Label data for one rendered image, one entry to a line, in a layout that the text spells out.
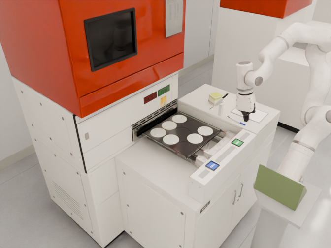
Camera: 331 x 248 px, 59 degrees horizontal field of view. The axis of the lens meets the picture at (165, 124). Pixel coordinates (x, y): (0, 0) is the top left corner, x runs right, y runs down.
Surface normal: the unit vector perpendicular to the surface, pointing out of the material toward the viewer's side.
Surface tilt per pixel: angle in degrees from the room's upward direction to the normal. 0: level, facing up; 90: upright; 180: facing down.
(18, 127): 90
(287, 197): 90
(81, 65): 90
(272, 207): 0
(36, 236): 0
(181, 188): 0
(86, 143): 90
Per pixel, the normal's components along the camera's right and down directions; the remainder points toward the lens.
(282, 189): -0.66, 0.43
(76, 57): 0.75, 0.37
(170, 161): 0.00, -0.82
